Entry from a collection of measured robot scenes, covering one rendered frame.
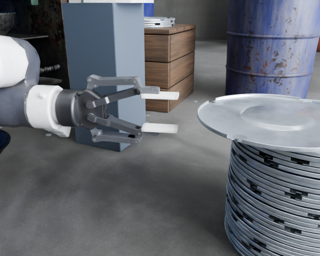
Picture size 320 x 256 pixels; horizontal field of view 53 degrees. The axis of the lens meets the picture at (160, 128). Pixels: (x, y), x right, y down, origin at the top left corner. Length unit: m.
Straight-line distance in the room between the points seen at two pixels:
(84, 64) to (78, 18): 0.13
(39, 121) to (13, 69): 0.11
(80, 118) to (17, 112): 0.12
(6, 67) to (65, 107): 0.12
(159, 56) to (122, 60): 0.39
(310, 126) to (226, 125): 0.14
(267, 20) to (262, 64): 0.18
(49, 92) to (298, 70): 1.11
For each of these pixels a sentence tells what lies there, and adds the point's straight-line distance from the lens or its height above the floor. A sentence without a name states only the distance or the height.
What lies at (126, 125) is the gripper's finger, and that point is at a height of 0.23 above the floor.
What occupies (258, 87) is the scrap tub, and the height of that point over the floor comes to 0.11.
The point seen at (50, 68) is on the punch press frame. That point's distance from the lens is 1.55.
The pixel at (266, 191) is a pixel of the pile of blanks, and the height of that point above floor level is 0.16.
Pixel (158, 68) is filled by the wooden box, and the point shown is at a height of 0.19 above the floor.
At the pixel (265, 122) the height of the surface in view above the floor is 0.26.
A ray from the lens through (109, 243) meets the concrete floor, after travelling 0.69.
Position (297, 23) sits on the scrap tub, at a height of 0.37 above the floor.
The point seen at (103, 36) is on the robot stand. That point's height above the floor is 0.36.
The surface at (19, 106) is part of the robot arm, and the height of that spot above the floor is 0.27.
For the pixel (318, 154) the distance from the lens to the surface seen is 0.51.
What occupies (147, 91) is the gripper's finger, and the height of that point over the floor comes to 0.29.
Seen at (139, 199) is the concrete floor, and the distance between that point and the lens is 0.80.
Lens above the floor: 0.45
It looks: 21 degrees down
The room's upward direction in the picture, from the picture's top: straight up
